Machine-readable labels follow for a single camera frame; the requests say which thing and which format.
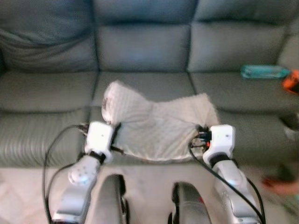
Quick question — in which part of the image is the grey-green leather sofa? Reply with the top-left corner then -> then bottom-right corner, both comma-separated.
0,0 -> 299,168

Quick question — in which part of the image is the grey left robot leg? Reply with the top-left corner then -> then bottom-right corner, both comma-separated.
86,174 -> 129,224

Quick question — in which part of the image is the grey robot leg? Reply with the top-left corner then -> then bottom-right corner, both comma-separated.
168,182 -> 211,224
86,174 -> 129,224

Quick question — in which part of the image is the grey right robot leg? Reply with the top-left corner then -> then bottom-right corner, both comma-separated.
168,182 -> 211,224

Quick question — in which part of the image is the teal plastic bottle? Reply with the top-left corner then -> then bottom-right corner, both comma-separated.
241,65 -> 290,79

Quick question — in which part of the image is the person's bare leg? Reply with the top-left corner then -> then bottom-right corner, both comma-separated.
262,176 -> 299,196

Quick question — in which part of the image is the orange object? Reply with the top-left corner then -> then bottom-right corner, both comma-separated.
282,70 -> 299,94

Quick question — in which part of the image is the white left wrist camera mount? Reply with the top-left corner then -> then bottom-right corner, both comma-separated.
84,121 -> 116,164

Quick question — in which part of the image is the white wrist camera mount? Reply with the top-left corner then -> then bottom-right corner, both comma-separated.
84,121 -> 116,164
204,125 -> 235,164

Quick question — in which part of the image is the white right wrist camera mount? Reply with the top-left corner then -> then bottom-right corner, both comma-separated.
204,125 -> 235,164

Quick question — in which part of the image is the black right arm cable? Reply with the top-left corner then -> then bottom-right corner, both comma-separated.
189,140 -> 267,224

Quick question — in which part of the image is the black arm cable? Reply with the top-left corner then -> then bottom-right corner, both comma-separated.
42,124 -> 89,223
189,140 -> 267,224

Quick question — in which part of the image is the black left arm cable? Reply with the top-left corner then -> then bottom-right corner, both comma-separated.
42,124 -> 89,223

